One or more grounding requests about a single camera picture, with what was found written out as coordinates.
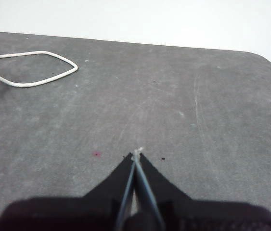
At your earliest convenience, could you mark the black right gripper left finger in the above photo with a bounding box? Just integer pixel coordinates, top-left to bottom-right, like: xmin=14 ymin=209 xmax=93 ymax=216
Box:
xmin=0 ymin=152 xmax=136 ymax=231

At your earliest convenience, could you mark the white power cable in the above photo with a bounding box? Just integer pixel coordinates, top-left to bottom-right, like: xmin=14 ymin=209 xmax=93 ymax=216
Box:
xmin=0 ymin=50 xmax=78 ymax=88

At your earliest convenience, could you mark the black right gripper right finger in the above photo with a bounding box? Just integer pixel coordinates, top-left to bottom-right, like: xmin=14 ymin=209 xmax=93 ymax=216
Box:
xmin=135 ymin=153 xmax=271 ymax=231

